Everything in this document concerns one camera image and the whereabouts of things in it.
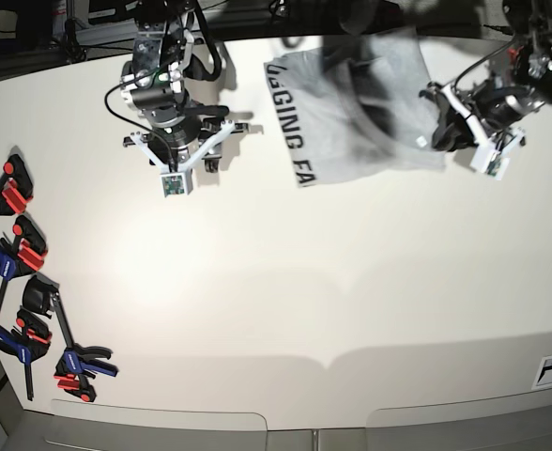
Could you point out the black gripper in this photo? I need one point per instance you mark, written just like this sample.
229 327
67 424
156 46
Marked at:
498 107
189 129

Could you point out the grey T-shirt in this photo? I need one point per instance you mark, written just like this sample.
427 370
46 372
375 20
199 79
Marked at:
354 109

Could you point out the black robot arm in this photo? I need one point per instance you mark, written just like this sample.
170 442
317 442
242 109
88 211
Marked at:
526 60
172 45

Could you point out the blue red bar clamp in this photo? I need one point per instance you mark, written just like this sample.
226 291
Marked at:
23 256
78 364
28 341
16 186

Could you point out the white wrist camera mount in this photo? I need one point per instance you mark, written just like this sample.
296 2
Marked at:
176 174
492 150

